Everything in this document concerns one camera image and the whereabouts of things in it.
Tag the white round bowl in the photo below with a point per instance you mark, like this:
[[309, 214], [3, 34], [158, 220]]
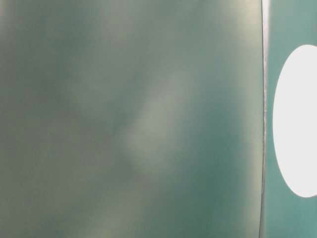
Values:
[[294, 121]]

